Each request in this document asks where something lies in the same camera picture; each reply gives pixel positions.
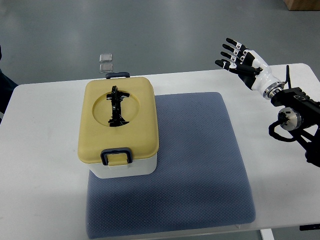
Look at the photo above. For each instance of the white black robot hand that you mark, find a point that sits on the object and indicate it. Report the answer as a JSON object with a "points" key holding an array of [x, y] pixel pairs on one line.
{"points": [[250, 67]]}

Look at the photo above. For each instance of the yellow storage box lid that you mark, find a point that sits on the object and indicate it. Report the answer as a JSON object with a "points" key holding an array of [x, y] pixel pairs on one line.
{"points": [[118, 113]]}

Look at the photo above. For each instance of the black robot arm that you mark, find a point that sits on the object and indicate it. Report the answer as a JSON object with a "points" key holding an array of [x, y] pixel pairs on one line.
{"points": [[298, 121]]}

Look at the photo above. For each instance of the cardboard box corner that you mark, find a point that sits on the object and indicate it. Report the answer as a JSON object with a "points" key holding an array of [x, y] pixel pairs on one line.
{"points": [[303, 5]]}

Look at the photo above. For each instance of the white storage box base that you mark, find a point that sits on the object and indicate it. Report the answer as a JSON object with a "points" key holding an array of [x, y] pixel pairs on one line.
{"points": [[120, 168]]}

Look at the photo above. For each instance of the blue grey cushion mat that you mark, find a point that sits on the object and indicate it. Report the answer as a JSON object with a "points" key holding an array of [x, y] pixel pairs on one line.
{"points": [[200, 180]]}

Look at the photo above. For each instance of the upper floor metal plate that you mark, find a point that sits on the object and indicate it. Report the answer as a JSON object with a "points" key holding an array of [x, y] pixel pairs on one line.
{"points": [[105, 57]]}

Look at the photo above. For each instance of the floor metal plate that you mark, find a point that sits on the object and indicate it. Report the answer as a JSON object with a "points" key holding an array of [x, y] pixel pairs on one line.
{"points": [[105, 57], [106, 67]]}

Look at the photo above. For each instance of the lower floor metal plate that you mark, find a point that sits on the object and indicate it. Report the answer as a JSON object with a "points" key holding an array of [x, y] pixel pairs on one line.
{"points": [[106, 67]]}

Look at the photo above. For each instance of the dark object at left edge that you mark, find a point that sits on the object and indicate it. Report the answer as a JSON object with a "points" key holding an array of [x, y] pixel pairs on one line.
{"points": [[7, 87]]}

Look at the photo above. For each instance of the black table bracket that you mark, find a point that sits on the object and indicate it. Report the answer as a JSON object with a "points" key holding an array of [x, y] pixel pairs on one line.
{"points": [[309, 227]]}

